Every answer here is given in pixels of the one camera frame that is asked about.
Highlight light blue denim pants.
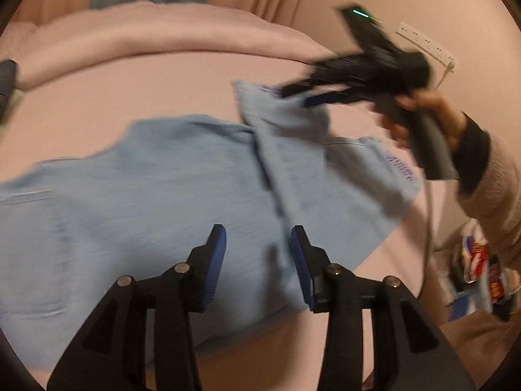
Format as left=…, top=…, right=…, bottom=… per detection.
left=1, top=81, right=421, bottom=370

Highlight person's right hand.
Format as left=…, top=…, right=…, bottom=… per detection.
left=381, top=88, right=467, bottom=152

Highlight white power strip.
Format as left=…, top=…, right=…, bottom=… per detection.
left=396, top=22, right=456, bottom=89

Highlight colourful snack packages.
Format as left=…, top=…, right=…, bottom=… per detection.
left=438, top=220, right=520, bottom=322

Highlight pink duvet roll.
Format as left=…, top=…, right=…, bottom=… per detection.
left=1, top=1, right=333, bottom=90

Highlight dark folded denim pants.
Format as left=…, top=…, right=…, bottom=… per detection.
left=0, top=59, right=18, bottom=125

